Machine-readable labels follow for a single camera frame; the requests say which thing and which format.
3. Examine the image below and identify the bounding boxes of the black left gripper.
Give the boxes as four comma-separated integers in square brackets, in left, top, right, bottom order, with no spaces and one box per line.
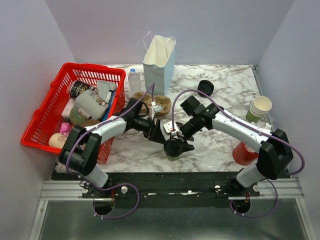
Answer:
[134,116,167,145]

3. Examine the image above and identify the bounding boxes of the black cup lid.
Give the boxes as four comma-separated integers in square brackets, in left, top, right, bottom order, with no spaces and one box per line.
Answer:
[163,138,184,158]

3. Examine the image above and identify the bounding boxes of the green paper cup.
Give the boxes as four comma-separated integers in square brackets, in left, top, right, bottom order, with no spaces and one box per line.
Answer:
[166,154,179,161]

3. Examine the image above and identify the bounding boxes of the brown pulp cup carrier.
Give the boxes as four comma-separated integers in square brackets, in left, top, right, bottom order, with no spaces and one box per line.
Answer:
[140,93,172,117]

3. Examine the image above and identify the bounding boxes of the stack of green paper cups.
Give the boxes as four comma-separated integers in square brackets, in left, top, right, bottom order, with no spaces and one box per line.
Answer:
[245,96,273,123]

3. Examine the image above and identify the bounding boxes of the light blue paper bag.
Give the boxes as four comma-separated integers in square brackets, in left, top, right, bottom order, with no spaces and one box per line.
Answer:
[143,32,177,96]

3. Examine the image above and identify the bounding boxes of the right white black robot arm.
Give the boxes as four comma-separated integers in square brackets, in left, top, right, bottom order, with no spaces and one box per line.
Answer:
[164,96,294,196]

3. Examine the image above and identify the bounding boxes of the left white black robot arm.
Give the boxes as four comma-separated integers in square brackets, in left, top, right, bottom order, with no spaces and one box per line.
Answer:
[58,97,166,198]

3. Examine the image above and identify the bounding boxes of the stack of black lids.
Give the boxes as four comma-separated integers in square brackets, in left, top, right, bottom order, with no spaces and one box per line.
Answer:
[197,80,215,96]

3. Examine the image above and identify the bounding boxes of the clear plastic water bottle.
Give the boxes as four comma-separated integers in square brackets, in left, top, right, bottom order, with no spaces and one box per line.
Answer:
[128,68,142,95]

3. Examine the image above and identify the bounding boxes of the blue flat package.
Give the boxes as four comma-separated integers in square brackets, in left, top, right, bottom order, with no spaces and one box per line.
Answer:
[102,89,117,121]

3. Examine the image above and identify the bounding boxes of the red cup holder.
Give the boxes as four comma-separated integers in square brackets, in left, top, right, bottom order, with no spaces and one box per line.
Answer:
[232,142,259,166]

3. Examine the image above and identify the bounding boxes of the grey printed pouch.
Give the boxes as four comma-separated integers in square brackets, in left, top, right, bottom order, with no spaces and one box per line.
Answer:
[75,89,109,120]

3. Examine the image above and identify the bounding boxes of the grey crumpled bag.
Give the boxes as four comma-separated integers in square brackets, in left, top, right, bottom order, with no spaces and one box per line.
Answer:
[96,80,117,99]

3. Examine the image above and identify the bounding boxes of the brown round package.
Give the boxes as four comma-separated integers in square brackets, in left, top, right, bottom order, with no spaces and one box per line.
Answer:
[80,119,100,128]

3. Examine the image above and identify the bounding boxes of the green round pouch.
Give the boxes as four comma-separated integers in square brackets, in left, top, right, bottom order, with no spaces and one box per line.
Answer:
[69,106,91,126]

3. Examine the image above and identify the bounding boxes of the pink small box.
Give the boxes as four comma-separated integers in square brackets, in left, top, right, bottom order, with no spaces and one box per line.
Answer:
[59,122,73,136]

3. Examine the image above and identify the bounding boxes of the black snack can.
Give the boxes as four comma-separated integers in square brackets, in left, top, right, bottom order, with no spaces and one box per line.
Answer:
[68,80,96,99]

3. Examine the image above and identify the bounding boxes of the beige round bun toy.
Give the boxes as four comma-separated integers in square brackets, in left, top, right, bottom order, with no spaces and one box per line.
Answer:
[48,133,67,149]

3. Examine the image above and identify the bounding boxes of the red plastic basket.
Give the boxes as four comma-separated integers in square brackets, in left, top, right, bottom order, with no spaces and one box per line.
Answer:
[20,62,126,156]

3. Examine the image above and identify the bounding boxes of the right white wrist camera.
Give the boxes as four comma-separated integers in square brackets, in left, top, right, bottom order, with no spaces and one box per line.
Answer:
[163,121,180,136]

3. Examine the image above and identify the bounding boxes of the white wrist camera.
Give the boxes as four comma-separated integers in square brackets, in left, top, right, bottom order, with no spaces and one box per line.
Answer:
[149,101,163,120]
[163,121,180,136]

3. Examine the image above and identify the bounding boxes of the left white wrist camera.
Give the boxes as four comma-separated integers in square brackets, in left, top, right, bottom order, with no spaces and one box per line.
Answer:
[149,101,163,120]

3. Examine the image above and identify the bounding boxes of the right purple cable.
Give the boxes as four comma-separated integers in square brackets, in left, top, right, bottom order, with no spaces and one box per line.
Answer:
[171,89,306,218]

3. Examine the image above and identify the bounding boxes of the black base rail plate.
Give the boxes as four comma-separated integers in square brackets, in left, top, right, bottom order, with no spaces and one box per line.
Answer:
[40,172,301,216]

